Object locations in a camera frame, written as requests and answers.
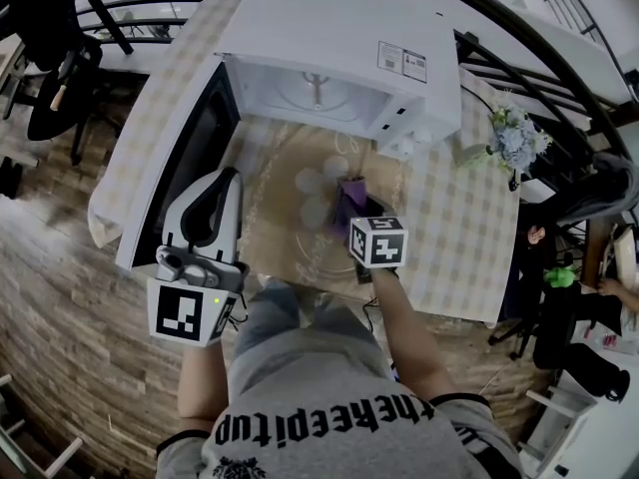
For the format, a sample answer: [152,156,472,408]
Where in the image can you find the grey garment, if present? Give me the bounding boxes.
[568,152,639,229]

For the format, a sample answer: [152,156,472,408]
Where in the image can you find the black office chair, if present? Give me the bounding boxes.
[491,202,600,363]
[531,281,630,403]
[9,0,119,167]

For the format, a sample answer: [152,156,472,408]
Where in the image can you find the dark wooden side table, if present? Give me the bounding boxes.
[583,217,630,288]

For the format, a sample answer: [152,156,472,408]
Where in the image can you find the person's grey printed t-shirt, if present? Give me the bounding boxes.
[157,336,525,479]

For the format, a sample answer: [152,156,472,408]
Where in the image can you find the green bag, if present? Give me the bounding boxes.
[543,264,575,288]

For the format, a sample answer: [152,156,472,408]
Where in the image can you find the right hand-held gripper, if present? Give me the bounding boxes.
[348,195,409,283]

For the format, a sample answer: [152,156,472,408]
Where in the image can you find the white microwave oven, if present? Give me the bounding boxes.
[115,0,463,271]

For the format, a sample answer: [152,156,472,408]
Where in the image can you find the flower-shaped glass plate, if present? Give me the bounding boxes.
[292,162,400,278]

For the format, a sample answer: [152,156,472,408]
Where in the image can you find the table with checkered tablecloth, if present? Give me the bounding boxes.
[88,0,523,328]

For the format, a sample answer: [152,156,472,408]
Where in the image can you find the person's blue jeans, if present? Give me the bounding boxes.
[234,279,395,383]

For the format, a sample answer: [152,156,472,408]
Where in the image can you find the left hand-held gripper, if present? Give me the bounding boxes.
[146,166,250,348]

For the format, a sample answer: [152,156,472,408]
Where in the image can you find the pale blue flower bouquet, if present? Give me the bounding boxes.
[456,105,553,174]

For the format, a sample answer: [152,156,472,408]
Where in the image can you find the purple cloth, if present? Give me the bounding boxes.
[326,176,368,241]

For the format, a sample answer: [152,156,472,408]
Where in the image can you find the person's left forearm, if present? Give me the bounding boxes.
[177,336,234,433]

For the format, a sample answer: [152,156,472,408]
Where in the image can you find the person's right forearm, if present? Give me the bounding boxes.
[371,266,458,398]

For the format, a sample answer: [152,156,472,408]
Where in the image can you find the black wall railing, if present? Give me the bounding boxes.
[523,0,625,69]

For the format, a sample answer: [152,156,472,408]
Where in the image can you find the black curved metal railing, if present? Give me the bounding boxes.
[0,0,639,179]

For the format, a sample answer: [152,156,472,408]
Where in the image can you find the black power cable with plug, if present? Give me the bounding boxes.
[458,85,523,192]

